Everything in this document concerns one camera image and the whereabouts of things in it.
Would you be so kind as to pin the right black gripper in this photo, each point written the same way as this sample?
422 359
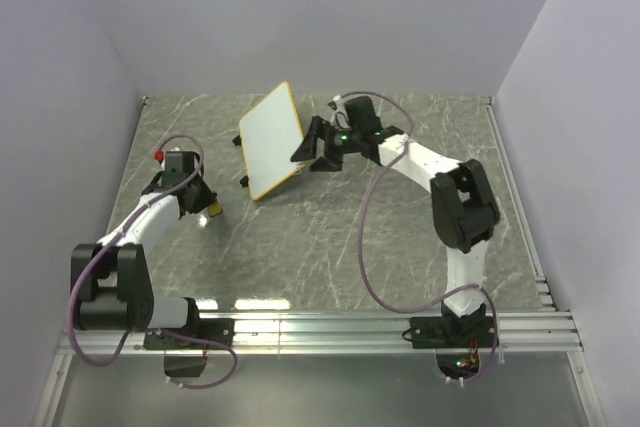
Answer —
308 150

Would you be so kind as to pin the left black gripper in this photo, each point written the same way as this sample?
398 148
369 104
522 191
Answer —
207 197

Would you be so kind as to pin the yellow bone-shaped eraser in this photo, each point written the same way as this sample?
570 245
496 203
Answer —
214 209

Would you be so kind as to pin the yellow-framed whiteboard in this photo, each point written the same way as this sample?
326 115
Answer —
270 133

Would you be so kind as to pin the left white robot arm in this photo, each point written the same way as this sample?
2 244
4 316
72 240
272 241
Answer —
110 285

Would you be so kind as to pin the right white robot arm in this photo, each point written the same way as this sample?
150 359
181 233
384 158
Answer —
464 209

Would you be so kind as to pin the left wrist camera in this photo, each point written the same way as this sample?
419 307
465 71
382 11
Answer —
160 155

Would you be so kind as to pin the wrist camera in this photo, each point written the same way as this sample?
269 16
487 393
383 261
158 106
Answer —
339 118
160 155

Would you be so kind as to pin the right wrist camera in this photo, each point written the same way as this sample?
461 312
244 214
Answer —
339 118

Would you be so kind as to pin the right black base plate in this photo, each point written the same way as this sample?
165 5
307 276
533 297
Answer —
449 332

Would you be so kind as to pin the aluminium mounting rail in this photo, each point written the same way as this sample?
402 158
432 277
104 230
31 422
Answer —
379 332

